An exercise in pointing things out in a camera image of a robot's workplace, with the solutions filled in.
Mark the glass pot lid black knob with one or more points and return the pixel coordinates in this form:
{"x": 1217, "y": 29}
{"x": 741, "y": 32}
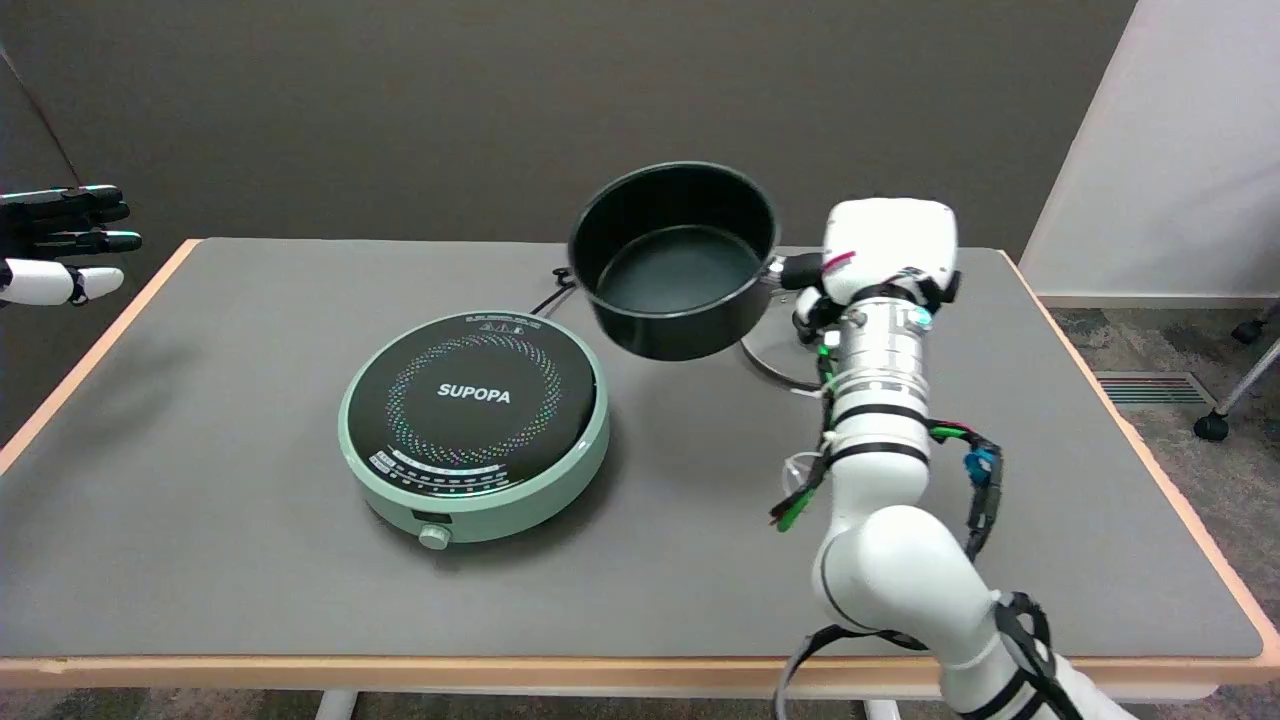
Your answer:
{"x": 775, "y": 360}

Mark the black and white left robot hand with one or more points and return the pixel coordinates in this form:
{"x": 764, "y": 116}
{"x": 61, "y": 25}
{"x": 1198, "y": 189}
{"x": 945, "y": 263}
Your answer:
{"x": 45, "y": 280}

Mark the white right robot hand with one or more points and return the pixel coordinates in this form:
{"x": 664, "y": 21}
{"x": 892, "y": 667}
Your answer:
{"x": 885, "y": 245}

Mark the black soup pot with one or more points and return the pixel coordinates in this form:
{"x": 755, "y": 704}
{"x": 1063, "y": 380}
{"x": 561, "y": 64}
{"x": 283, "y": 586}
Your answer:
{"x": 675, "y": 270}

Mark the black caster wheel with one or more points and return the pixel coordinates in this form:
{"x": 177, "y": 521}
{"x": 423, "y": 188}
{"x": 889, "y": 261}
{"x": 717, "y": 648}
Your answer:
{"x": 1248, "y": 330}

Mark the green round induction cooker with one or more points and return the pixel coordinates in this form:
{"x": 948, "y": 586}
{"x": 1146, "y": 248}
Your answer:
{"x": 475, "y": 425}

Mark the metal floor vent grille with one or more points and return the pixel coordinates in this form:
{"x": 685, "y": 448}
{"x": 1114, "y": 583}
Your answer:
{"x": 1155, "y": 388}

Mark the white table leg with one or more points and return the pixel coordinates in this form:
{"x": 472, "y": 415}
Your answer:
{"x": 882, "y": 710}
{"x": 335, "y": 705}

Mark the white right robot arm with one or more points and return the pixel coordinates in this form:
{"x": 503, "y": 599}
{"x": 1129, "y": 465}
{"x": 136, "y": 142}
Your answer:
{"x": 880, "y": 560}

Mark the gray table mat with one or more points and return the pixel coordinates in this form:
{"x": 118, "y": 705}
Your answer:
{"x": 200, "y": 480}

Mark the chair leg with black caster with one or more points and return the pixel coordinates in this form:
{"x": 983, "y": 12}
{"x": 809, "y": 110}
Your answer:
{"x": 1235, "y": 395}

